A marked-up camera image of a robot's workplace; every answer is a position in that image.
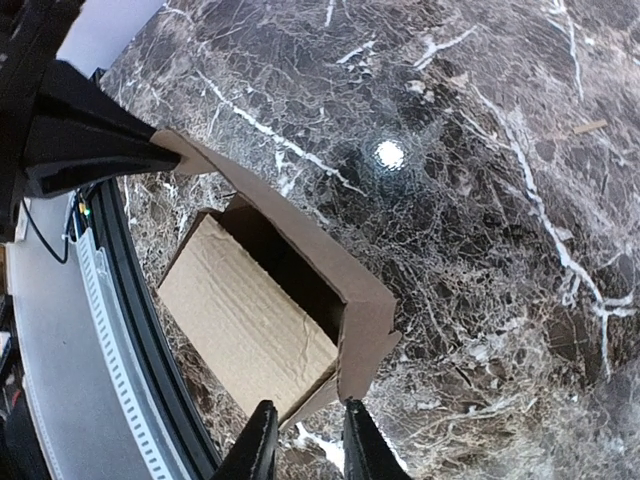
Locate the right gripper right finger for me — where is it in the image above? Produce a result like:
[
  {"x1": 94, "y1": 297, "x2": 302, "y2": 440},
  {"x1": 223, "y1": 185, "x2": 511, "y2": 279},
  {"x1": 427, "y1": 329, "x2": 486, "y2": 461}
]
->
[{"x1": 343, "y1": 399, "x2": 410, "y2": 480}]

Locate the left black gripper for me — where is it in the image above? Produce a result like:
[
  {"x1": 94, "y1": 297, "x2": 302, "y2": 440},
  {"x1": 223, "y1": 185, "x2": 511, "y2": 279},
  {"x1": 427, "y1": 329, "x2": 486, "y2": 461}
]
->
[{"x1": 1, "y1": 1, "x2": 180, "y2": 240}]

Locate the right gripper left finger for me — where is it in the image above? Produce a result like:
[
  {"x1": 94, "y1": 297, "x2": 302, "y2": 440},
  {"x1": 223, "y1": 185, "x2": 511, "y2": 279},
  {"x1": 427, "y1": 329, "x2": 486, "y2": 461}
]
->
[{"x1": 212, "y1": 400, "x2": 278, "y2": 480}]

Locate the brown cardboard box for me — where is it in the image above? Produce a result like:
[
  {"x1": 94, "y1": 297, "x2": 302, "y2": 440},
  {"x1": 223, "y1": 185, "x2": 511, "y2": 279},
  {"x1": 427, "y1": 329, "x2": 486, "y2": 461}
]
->
[{"x1": 152, "y1": 130, "x2": 401, "y2": 429}]

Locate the white slotted cable duct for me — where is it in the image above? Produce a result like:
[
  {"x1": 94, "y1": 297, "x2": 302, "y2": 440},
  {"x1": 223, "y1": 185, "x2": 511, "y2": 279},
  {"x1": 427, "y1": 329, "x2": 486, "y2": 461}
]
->
[{"x1": 76, "y1": 229, "x2": 185, "y2": 479}]

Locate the black front rail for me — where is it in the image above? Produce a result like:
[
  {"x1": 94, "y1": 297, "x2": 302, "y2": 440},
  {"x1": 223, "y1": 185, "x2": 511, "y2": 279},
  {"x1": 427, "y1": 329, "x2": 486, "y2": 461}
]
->
[{"x1": 89, "y1": 180, "x2": 221, "y2": 479}]

